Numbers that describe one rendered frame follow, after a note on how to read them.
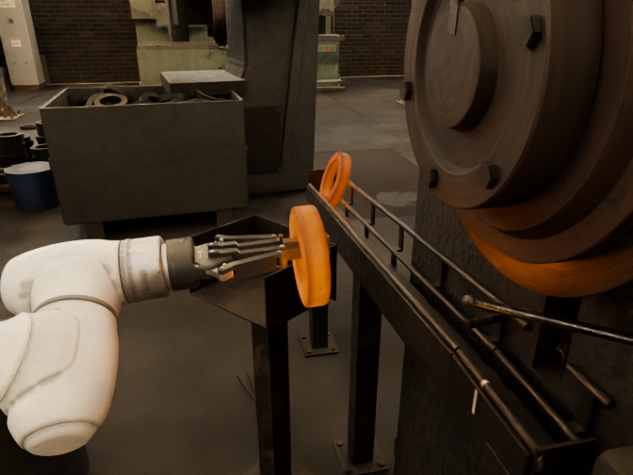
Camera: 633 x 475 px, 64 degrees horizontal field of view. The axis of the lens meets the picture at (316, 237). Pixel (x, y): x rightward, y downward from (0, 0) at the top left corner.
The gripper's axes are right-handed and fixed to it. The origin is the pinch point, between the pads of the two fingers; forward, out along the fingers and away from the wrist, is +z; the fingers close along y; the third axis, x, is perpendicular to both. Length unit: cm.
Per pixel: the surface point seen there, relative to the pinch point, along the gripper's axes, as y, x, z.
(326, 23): -848, 14, 207
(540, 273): 27.2, 6.0, 19.9
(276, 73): -269, -3, 34
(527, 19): 32.1, 30.9, 11.9
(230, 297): -30.5, -24.1, -12.4
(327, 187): -89, -21, 24
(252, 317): -19.9, -23.4, -8.5
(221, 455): -44, -83, -21
